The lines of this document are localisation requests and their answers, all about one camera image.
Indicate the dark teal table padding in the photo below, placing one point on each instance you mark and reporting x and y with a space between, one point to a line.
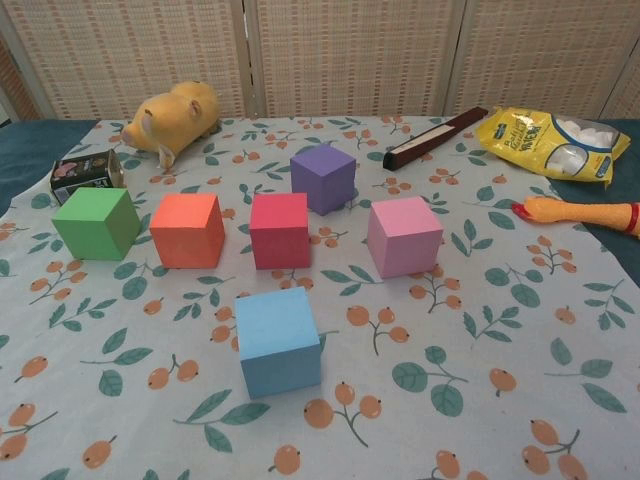
25 147

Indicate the yellow rubber chicken toy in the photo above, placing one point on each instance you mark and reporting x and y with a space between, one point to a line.
575 212

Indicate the purple cube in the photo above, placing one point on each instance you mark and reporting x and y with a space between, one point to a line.
320 175

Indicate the red cube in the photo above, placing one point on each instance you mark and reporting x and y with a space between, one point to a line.
279 235

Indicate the bamboo folding screen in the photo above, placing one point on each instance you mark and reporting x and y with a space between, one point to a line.
350 55

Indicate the black tin can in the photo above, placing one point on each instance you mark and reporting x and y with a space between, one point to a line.
85 170

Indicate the dark red long box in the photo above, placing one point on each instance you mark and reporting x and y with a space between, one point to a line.
435 137

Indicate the orange cube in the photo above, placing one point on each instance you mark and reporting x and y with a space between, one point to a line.
185 235

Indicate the green cube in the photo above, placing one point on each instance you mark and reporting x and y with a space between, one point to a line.
95 225

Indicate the floral print tablecloth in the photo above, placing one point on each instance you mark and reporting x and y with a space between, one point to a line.
450 350

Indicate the yellow plush pig toy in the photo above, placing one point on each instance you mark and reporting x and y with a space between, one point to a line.
175 117

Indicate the yellow cotton ball bag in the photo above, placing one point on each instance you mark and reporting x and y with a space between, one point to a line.
520 140

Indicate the pink cube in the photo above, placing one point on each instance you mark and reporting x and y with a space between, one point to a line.
402 240

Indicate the light blue cube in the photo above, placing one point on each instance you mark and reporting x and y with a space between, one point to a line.
277 345

